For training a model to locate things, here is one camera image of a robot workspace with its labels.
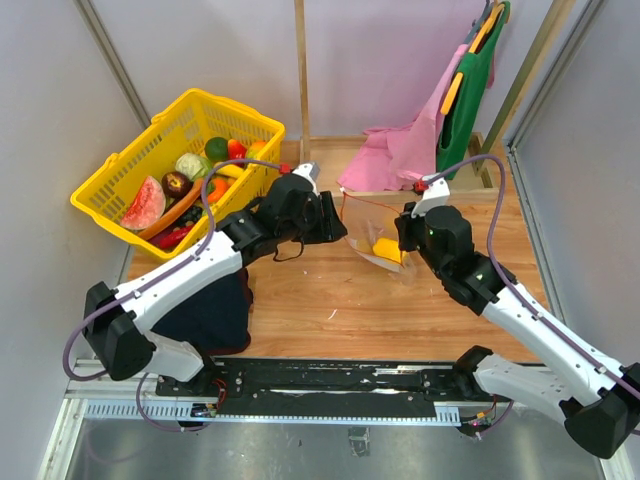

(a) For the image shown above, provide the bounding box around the yellow plastic shopping basket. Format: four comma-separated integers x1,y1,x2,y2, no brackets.
70,88,286,263

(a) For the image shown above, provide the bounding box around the green lime toy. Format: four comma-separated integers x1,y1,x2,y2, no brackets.
204,136,229,164

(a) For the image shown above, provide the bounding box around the black grape bunch toy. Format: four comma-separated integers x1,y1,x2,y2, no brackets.
178,205,203,227

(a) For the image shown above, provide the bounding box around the red chili pepper toy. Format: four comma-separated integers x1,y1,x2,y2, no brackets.
149,225,194,251

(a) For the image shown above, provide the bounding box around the left wooden rack post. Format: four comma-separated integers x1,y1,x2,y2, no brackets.
293,0,311,163

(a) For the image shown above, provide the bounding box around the dark navy folded cloth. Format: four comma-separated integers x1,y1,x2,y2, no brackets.
152,269,254,356

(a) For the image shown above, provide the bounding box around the wooden rack post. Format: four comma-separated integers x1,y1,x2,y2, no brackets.
293,0,311,163
469,1,576,154

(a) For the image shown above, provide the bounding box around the orange clothes hanger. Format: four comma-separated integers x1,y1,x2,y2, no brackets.
440,2,505,116

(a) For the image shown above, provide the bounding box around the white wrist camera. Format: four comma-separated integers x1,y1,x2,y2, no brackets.
276,162,320,195
411,174,450,218

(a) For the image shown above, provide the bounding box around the watermelon slice toy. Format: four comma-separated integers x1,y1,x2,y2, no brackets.
120,176,166,231

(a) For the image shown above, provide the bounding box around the red bell pepper toy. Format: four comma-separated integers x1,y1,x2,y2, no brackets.
227,138,247,168

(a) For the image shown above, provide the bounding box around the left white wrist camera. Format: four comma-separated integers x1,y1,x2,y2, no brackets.
276,162,320,195

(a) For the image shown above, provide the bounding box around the purple mangosteen toy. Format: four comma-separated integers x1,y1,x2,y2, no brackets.
161,171,193,199

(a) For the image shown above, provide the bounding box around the orange bell pepper toy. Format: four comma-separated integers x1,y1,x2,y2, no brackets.
206,176,230,205

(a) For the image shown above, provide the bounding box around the green garment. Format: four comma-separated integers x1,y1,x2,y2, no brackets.
435,1,511,173

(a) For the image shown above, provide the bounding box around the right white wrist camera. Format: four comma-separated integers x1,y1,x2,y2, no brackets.
411,174,450,218

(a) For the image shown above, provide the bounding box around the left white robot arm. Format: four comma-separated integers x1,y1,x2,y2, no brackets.
82,163,347,396

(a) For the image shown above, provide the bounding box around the clear zip top bag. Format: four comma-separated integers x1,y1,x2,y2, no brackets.
339,189,416,285

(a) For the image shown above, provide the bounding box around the pink garment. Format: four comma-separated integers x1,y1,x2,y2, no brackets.
337,43,468,192

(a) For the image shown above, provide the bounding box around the right wooden rack post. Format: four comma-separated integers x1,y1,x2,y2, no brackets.
469,1,576,154

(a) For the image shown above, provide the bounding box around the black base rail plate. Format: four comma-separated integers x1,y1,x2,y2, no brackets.
154,355,506,419

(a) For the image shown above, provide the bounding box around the orange carrot toy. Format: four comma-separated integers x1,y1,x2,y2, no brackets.
138,178,204,240

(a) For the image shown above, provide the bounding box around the green cabbage toy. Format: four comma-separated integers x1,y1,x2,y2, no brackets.
175,153,213,182

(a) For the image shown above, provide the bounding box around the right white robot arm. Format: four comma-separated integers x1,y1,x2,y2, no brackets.
394,202,639,459

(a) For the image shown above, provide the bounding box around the orange fruit toy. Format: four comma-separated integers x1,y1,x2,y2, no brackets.
245,141,267,160

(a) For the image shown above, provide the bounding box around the wooden clothes rack base tray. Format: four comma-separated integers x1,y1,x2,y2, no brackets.
308,135,500,207

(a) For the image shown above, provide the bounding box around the yellow banana bunch toy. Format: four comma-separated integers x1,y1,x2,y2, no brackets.
356,237,408,270

